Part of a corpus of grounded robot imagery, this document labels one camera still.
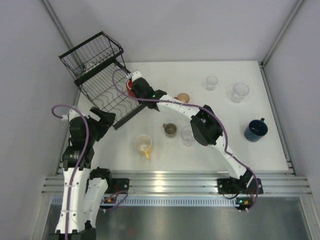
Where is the red mug black handle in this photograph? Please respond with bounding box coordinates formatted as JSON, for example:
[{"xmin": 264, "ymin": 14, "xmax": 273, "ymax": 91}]
[{"xmin": 126, "ymin": 78, "xmax": 136, "ymax": 98}]

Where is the yellow mug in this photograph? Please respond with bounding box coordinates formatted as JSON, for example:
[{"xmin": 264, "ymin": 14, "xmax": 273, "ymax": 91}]
[{"xmin": 134, "ymin": 134, "xmax": 153, "ymax": 160}]

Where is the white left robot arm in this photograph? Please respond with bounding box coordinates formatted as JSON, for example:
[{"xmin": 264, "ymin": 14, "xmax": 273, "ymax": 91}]
[{"xmin": 49, "ymin": 104, "xmax": 129, "ymax": 240}]

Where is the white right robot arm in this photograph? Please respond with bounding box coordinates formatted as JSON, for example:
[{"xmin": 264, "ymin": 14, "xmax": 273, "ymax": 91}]
[{"xmin": 129, "ymin": 76, "xmax": 263, "ymax": 199}]

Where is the orange small cup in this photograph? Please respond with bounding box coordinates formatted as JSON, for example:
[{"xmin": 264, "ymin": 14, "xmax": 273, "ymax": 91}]
[{"xmin": 174, "ymin": 92, "xmax": 190, "ymax": 104}]

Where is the olive green small cup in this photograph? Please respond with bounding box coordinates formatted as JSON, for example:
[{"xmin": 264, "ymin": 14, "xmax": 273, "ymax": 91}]
[{"xmin": 162, "ymin": 123, "xmax": 178, "ymax": 138}]

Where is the clear glass near centre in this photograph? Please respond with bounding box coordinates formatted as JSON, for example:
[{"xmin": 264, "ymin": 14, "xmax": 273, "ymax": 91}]
[{"xmin": 180, "ymin": 125, "xmax": 196, "ymax": 147}]

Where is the clear glass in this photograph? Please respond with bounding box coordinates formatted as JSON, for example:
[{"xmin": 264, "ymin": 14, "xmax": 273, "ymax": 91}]
[
  {"xmin": 205, "ymin": 75, "xmax": 219, "ymax": 91},
  {"xmin": 232, "ymin": 82, "xmax": 250, "ymax": 103},
  {"xmin": 180, "ymin": 125, "xmax": 196, "ymax": 147}
]

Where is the clear glass at back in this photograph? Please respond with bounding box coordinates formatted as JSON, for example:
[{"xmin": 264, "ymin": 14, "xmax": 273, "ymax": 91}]
[{"xmin": 205, "ymin": 75, "xmax": 219, "ymax": 91}]

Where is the clear glass far right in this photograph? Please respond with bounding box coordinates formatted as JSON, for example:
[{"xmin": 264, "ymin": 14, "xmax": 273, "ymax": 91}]
[{"xmin": 232, "ymin": 82, "xmax": 250, "ymax": 103}]

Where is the dark blue mug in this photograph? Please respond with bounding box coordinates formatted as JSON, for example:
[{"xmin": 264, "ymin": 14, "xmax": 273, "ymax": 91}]
[{"xmin": 244, "ymin": 118, "xmax": 269, "ymax": 142}]

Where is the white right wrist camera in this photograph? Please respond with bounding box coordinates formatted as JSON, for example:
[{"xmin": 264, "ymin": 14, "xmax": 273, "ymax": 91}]
[{"xmin": 127, "ymin": 71, "xmax": 142, "ymax": 82}]

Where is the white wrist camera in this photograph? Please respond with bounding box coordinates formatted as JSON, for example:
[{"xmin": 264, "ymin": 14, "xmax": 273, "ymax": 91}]
[
  {"xmin": 127, "ymin": 71, "xmax": 142, "ymax": 82},
  {"xmin": 59, "ymin": 108, "xmax": 86, "ymax": 122}
]

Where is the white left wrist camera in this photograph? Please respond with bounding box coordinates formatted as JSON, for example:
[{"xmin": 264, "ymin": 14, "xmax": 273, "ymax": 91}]
[{"xmin": 59, "ymin": 108, "xmax": 86, "ymax": 122}]

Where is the black wire dish rack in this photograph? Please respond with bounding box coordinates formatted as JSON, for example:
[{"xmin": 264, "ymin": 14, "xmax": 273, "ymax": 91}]
[{"xmin": 59, "ymin": 31, "xmax": 145, "ymax": 129}]

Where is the aluminium mounting rail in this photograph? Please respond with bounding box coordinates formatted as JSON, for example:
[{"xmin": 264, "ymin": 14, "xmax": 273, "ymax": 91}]
[{"xmin": 41, "ymin": 169, "xmax": 313, "ymax": 196}]

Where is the slotted cable duct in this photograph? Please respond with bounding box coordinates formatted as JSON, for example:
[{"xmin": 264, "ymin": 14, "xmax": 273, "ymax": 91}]
[{"xmin": 49, "ymin": 197, "xmax": 241, "ymax": 207}]

